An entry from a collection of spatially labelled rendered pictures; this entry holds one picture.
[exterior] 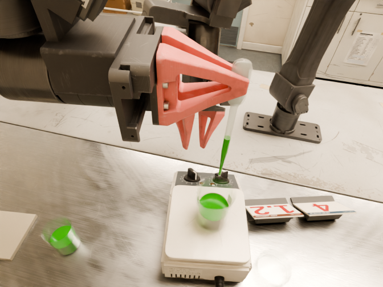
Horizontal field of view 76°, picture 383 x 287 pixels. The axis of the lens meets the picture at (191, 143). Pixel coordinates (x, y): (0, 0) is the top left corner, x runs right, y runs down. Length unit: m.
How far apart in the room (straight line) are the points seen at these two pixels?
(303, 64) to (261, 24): 2.70
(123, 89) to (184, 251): 0.26
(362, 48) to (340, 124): 2.10
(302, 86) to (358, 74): 2.41
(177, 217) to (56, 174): 0.31
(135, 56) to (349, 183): 0.56
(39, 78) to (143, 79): 0.09
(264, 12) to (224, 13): 2.84
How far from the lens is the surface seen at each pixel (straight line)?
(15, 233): 0.55
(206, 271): 0.40
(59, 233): 0.49
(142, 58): 0.18
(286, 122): 0.65
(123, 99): 0.18
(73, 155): 0.63
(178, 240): 0.38
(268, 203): 0.53
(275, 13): 3.23
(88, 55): 0.19
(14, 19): 0.21
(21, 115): 0.80
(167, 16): 0.38
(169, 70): 0.19
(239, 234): 0.39
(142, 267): 0.46
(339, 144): 0.73
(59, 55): 0.20
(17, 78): 0.23
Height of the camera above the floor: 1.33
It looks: 45 degrees down
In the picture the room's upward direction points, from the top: 3 degrees clockwise
